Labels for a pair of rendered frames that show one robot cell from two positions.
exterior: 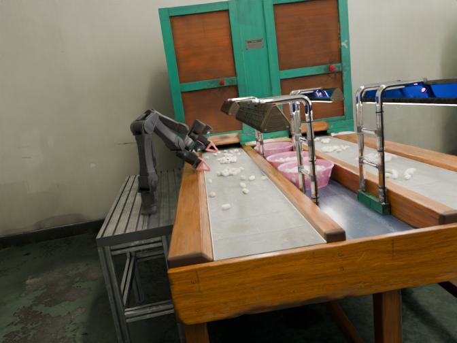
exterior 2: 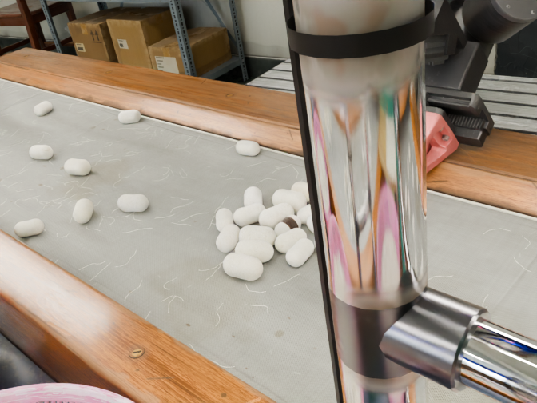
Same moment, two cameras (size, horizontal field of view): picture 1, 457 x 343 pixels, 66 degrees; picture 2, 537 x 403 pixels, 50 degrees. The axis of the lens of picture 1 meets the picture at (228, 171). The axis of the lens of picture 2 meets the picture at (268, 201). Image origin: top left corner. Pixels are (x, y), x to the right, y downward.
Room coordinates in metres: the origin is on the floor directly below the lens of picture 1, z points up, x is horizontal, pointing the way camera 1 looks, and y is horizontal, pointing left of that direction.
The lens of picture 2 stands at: (2.19, -0.31, 1.06)
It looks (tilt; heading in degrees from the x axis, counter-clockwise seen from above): 31 degrees down; 140
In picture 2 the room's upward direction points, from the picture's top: 10 degrees counter-clockwise
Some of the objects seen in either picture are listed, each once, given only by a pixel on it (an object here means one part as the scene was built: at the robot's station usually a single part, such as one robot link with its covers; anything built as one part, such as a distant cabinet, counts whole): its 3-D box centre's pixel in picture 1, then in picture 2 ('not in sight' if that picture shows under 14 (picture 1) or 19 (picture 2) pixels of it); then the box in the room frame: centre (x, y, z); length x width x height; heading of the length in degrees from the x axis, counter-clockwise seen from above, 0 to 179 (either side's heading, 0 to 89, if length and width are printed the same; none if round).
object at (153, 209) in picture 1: (148, 199); not in sight; (1.63, 0.40, 0.71); 0.20 x 0.07 x 0.08; 9
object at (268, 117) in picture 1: (256, 113); not in sight; (1.22, -0.12, 1.08); 0.62 x 0.08 x 0.07; 4
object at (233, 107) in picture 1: (229, 106); not in sight; (2.19, -0.06, 1.08); 0.62 x 0.08 x 0.07; 4
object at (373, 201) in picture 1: (391, 144); not in sight; (1.25, -0.60, 0.90); 0.20 x 0.19 x 0.45; 4
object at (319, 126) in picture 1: (309, 127); not in sight; (2.67, -0.65, 0.83); 0.30 x 0.06 x 0.07; 94
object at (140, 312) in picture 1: (153, 252); not in sight; (1.92, 0.50, 0.31); 1.20 x 0.29 x 0.63; 9
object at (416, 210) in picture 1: (329, 167); not in sight; (1.78, -0.53, 0.71); 1.81 x 0.05 x 0.11; 4
